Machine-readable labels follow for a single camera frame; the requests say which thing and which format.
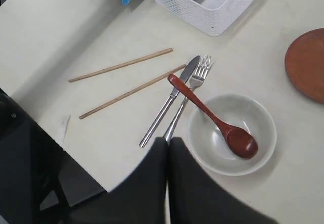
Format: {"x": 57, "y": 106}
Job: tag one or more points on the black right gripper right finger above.
{"x": 195, "y": 198}

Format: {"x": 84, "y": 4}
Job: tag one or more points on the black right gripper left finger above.
{"x": 140, "y": 198}

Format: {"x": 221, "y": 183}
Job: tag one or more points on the white floral ceramic bowl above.
{"x": 209, "y": 146}

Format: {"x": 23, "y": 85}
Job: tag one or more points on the brown wooden spoon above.
{"x": 239, "y": 141}

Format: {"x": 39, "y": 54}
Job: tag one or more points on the wooden chopstick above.
{"x": 147, "y": 84}
{"x": 122, "y": 65}

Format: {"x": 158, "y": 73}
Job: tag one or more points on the silver table knife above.
{"x": 185, "y": 75}

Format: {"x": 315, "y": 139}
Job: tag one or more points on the silver fork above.
{"x": 195, "y": 81}

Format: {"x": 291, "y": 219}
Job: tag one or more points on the brown wooden plate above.
{"x": 304, "y": 64}

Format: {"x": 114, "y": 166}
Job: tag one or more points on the white perforated plastic basket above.
{"x": 212, "y": 17}

